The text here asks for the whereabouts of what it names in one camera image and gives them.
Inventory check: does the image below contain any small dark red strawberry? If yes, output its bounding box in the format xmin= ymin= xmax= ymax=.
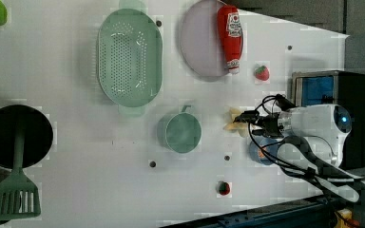
xmin=218 ymin=181 xmax=231 ymax=196

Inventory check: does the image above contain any red ketchup bottle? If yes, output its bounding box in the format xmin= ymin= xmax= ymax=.
xmin=217 ymin=5 xmax=242 ymax=74

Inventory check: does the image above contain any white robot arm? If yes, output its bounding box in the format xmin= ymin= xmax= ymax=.
xmin=233 ymin=104 xmax=365 ymax=215

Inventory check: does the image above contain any blue bowl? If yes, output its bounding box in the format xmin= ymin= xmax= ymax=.
xmin=248 ymin=137 xmax=279 ymax=165

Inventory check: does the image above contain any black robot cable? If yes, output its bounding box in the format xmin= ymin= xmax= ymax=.
xmin=247 ymin=93 xmax=362 ymax=207

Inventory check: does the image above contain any yellow peeled banana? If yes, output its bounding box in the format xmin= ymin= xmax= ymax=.
xmin=223 ymin=107 xmax=249 ymax=138

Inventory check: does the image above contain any green perforated colander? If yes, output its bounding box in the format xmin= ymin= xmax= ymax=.
xmin=97 ymin=0 xmax=163 ymax=117

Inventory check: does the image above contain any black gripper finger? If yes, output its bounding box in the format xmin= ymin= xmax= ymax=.
xmin=234 ymin=110 xmax=257 ymax=123

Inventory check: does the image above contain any black toaster oven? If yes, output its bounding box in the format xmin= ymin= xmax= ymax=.
xmin=292 ymin=70 xmax=365 ymax=170

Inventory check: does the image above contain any green slotted spatula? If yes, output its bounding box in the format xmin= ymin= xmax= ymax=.
xmin=0 ymin=121 xmax=41 ymax=220

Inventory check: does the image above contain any lilac round plate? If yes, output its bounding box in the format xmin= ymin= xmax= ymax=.
xmin=179 ymin=0 xmax=228 ymax=77

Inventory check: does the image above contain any black frying pan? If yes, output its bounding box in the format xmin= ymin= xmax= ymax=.
xmin=0 ymin=104 xmax=53 ymax=169

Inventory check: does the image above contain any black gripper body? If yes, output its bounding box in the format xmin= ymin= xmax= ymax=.
xmin=250 ymin=113 xmax=282 ymax=139

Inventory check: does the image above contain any red toy strawberry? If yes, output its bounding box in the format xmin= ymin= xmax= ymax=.
xmin=255 ymin=66 xmax=270 ymax=81

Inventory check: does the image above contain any green mug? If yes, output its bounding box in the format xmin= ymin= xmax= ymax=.
xmin=157 ymin=104 xmax=202 ymax=154

